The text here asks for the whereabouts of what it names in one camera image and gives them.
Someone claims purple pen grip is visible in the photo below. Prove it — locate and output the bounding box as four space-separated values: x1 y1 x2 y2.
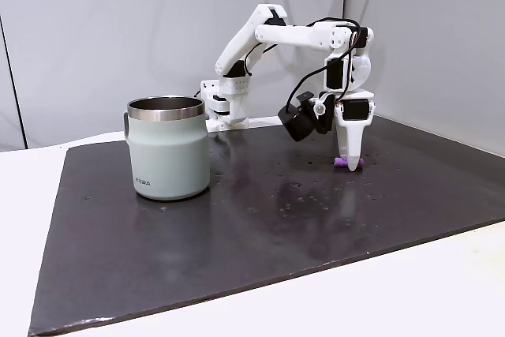
333 156 366 169

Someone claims black table mat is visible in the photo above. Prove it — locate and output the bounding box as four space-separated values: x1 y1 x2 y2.
28 113 505 337

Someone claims sage green steel mug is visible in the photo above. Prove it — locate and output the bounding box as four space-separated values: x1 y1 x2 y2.
122 95 212 202

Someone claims black oval camera box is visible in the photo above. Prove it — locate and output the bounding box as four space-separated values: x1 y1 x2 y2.
277 92 335 142

